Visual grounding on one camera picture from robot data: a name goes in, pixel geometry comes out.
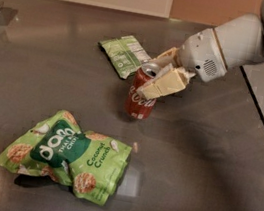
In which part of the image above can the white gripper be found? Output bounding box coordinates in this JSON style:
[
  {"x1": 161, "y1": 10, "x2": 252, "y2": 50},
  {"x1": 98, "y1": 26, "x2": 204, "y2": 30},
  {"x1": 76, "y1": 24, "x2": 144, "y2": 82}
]
[{"x1": 139, "y1": 28, "x2": 227, "y2": 100}]

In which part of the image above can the red coke can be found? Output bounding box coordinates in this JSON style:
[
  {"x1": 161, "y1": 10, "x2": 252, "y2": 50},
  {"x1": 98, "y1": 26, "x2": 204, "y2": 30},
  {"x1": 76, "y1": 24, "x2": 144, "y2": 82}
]
[{"x1": 124, "y1": 62, "x2": 161, "y2": 120}]

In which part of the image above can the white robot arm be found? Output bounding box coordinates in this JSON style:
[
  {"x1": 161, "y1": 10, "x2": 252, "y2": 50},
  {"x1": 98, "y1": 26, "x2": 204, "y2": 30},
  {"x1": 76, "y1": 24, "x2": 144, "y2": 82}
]
[{"x1": 136, "y1": 0, "x2": 264, "y2": 99}]

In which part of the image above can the small green snack bag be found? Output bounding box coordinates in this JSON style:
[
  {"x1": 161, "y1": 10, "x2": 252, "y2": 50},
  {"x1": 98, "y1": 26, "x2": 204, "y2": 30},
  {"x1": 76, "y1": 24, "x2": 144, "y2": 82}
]
[{"x1": 98, "y1": 35, "x2": 151, "y2": 80}]

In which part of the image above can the green rice chip bag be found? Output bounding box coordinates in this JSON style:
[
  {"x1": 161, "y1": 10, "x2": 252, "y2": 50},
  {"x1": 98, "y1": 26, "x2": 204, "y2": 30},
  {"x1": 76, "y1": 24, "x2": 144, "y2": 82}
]
[{"x1": 0, "y1": 110, "x2": 131, "y2": 206}]

